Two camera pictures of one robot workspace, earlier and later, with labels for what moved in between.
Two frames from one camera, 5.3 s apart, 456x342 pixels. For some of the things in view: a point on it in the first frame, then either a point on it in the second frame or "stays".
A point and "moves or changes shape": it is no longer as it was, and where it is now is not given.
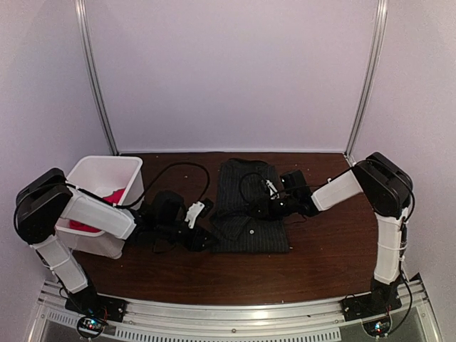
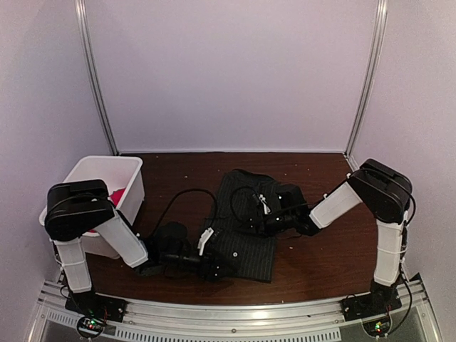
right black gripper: (267, 213) -> (259, 221)
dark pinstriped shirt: (233, 229) moves or changes shape
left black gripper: (196, 242) -> (209, 271)
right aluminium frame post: (381, 30) stays
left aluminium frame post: (80, 6) stays
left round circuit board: (90, 326) stays
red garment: (115, 197) stays
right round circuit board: (378, 327) stays
